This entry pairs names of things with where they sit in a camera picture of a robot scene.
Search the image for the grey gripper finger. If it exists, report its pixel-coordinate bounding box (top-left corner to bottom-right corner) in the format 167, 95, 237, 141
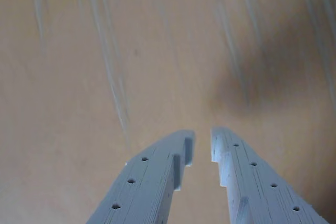
86, 129, 196, 224
211, 126, 329, 224

